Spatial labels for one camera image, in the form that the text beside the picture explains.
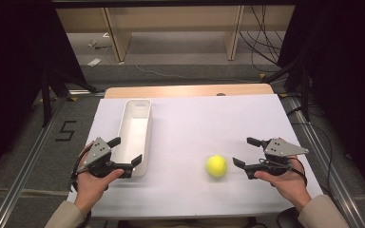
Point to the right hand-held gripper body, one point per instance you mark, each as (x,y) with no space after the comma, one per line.
(280,148)

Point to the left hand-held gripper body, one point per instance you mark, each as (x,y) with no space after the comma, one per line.
(96,151)

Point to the white plastic bin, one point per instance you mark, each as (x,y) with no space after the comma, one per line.
(133,133)

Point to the yellow tennis ball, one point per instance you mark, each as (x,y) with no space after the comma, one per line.
(216,166)

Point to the person's left hand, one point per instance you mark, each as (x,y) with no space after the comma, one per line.
(92,190)

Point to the person's right hand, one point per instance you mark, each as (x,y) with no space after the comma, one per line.
(290,186)

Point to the white board table cover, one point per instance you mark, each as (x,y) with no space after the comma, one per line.
(187,142)

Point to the black tripod stand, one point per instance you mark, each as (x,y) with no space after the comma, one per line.
(304,95)
(47,101)

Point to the white paper scrap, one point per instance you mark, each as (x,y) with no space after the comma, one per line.
(94,62)

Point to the black curtain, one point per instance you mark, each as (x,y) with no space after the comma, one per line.
(15,63)
(348,79)

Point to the long aluminium floor rail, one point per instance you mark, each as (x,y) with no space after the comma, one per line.
(22,177)
(326,164)

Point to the short aluminium floor rail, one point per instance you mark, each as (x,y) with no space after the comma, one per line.
(85,92)

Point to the light wooden desk frame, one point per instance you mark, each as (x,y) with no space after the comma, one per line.
(118,41)

